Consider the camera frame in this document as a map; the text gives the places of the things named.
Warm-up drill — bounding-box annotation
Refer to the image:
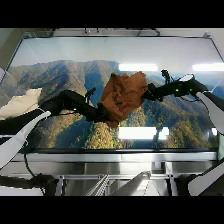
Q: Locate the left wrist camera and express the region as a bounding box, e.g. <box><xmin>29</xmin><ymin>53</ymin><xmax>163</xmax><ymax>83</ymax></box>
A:
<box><xmin>85</xmin><ymin>86</ymin><xmax>98</xmax><ymax>103</ymax></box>

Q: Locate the brown shirt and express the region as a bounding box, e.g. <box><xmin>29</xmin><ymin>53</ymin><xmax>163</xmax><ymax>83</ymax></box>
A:
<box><xmin>98</xmin><ymin>70</ymin><xmax>150</xmax><ymax>130</ymax></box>

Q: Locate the black cable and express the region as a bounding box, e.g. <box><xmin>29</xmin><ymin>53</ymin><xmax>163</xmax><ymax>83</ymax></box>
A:
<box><xmin>22</xmin><ymin>152</ymin><xmax>47</xmax><ymax>195</ymax></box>

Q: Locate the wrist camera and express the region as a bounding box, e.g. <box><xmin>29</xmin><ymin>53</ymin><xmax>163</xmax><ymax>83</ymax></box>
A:
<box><xmin>85</xmin><ymin>86</ymin><xmax>98</xmax><ymax>103</ymax></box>
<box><xmin>160</xmin><ymin>68</ymin><xmax>174</xmax><ymax>85</ymax></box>

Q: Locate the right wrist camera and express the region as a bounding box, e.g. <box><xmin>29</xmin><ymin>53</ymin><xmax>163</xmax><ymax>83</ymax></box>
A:
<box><xmin>160</xmin><ymin>68</ymin><xmax>174</xmax><ymax>85</ymax></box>

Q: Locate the cream garment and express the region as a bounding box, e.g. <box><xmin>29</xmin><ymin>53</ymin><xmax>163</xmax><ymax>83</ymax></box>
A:
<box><xmin>0</xmin><ymin>87</ymin><xmax>44</xmax><ymax>121</ymax></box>

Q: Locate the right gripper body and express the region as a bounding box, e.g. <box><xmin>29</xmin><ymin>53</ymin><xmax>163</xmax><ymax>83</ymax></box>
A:
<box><xmin>143</xmin><ymin>82</ymin><xmax>165</xmax><ymax>102</ymax></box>

